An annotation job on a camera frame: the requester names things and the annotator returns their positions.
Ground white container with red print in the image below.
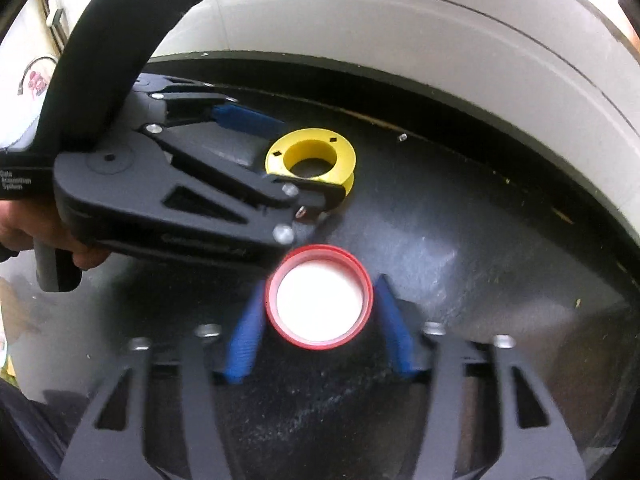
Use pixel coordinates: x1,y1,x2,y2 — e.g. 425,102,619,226
0,55,58,151

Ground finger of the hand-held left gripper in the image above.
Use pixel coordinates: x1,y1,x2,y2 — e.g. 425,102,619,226
150,87,288,138
100,132,346,261

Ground yellow tape spool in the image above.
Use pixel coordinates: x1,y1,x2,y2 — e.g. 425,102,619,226
265,128,357,206

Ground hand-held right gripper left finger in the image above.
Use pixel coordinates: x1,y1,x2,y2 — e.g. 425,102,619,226
60,280,268,480

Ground person's left hand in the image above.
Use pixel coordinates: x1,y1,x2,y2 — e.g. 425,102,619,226
0,200,108,271

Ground red lid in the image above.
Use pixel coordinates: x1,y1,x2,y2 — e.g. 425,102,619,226
264,244,375,350

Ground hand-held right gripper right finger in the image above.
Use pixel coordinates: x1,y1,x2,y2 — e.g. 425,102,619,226
375,275,586,480

